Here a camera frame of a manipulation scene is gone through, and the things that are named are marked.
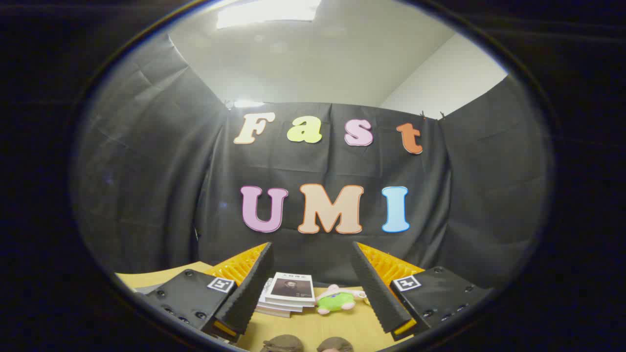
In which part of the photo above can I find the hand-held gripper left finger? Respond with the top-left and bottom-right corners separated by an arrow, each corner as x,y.
139,242 -> 275,343

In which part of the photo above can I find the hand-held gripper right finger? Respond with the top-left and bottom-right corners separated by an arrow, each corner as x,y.
348,241 -> 493,342

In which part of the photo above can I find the brown fuzzy shoe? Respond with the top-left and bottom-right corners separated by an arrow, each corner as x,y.
316,337 -> 354,352
261,334 -> 305,352

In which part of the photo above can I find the white paperback book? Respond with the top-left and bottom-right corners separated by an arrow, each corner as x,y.
258,279 -> 313,313
254,293 -> 292,318

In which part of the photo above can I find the green and pink plush toy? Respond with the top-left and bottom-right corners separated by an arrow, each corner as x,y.
315,285 -> 367,315

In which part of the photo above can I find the black backdrop cloth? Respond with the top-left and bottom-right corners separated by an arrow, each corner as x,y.
73,34 -> 553,289

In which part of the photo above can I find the ceiling light panel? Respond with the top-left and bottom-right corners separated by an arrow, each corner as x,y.
215,0 -> 323,29

